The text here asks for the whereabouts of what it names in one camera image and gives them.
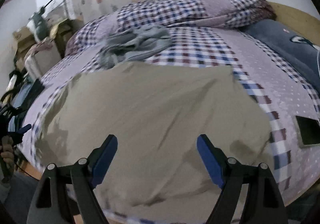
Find checkered purple quilt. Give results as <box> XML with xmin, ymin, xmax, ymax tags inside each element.
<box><xmin>65</xmin><ymin>0</ymin><xmax>276</xmax><ymax>56</ymax></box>

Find cardboard box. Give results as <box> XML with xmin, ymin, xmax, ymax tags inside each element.
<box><xmin>12</xmin><ymin>26</ymin><xmax>36</xmax><ymax>57</ymax></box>

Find wooden bed frame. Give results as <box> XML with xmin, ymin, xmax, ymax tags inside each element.
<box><xmin>270</xmin><ymin>2</ymin><xmax>320</xmax><ymax>46</ymax></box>

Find person left hand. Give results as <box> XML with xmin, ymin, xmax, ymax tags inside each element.
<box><xmin>1</xmin><ymin>136</ymin><xmax>14</xmax><ymax>171</ymax></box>

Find black smartphone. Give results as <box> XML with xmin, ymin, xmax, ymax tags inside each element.
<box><xmin>293</xmin><ymin>116</ymin><xmax>320</xmax><ymax>148</ymax></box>

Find dark blue pillow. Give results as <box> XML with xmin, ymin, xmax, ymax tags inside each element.
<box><xmin>243</xmin><ymin>19</ymin><xmax>319</xmax><ymax>90</ymax></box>

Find grey suitcase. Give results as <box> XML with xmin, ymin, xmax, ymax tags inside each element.
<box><xmin>24</xmin><ymin>37</ymin><xmax>61</xmax><ymax>81</ymax></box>

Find grey sweatpants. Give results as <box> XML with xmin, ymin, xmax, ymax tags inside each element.
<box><xmin>99</xmin><ymin>25</ymin><xmax>172</xmax><ymax>69</ymax></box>

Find beige khaki garment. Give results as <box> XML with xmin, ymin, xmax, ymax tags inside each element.
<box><xmin>36</xmin><ymin>62</ymin><xmax>274</xmax><ymax>223</ymax></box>

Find black clothes rack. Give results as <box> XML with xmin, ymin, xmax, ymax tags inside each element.
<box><xmin>43</xmin><ymin>0</ymin><xmax>70</xmax><ymax>19</ymax></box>

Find checkered purple bed sheet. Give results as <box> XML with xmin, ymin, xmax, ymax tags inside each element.
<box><xmin>15</xmin><ymin>20</ymin><xmax>320</xmax><ymax>224</ymax></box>

